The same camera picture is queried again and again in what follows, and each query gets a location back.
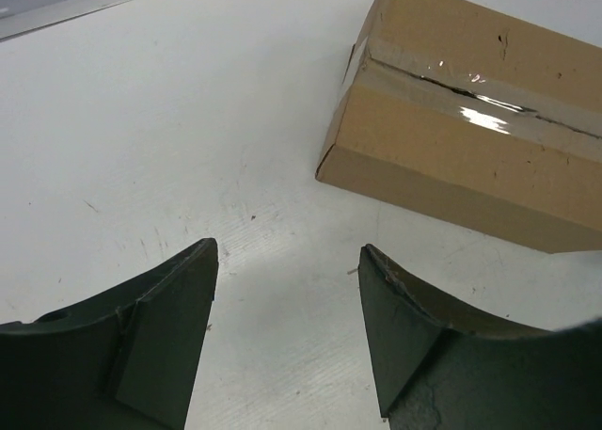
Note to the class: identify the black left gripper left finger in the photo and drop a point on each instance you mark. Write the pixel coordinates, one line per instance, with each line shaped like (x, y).
(126, 358)

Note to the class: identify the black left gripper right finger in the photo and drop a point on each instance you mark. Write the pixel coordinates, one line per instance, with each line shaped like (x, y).
(440, 363)

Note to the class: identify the brown cardboard express box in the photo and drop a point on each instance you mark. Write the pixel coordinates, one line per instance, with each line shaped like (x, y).
(471, 116)

